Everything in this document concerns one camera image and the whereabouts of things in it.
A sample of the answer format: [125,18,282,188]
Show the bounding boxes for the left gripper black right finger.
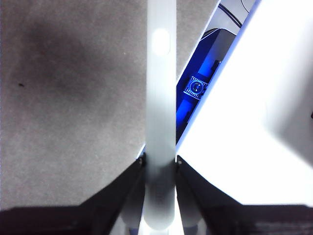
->
[176,160,313,235]

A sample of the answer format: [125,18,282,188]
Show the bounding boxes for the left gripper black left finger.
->
[0,157,147,235]

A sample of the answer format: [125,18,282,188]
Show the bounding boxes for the grey-handled sponge cup brush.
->
[143,0,177,232]

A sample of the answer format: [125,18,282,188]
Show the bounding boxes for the grey rounded housing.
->
[202,28,238,67]

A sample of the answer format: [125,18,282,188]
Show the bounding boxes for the small square camera module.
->
[182,75,210,101]

